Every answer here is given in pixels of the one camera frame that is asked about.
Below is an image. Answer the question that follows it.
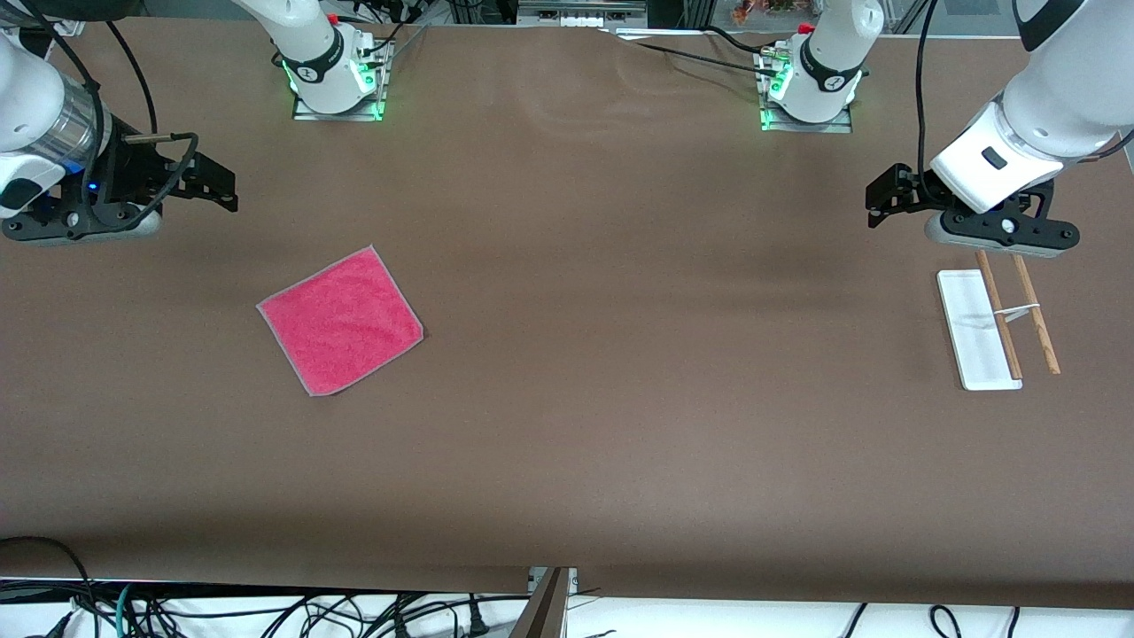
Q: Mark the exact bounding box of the thick black looped cable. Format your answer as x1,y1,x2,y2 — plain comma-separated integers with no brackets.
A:
0,535,100,638

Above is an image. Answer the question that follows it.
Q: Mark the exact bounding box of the grey socket strip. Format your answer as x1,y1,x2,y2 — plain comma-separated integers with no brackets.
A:
518,0,648,26

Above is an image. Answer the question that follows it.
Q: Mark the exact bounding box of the pink and grey towel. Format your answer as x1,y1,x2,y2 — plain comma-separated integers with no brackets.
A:
256,245,425,397

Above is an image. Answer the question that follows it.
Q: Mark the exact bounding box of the aluminium table frame beam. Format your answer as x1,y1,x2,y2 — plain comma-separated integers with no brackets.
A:
509,567,579,638

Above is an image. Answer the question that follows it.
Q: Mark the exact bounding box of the orange object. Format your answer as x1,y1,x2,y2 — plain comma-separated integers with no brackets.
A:
734,0,816,23

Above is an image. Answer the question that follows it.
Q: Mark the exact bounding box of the white towel rack base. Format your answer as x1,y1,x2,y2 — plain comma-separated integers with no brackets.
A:
936,268,1023,392

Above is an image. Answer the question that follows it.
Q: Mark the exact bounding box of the long black cable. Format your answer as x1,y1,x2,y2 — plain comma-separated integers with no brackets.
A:
602,30,782,77

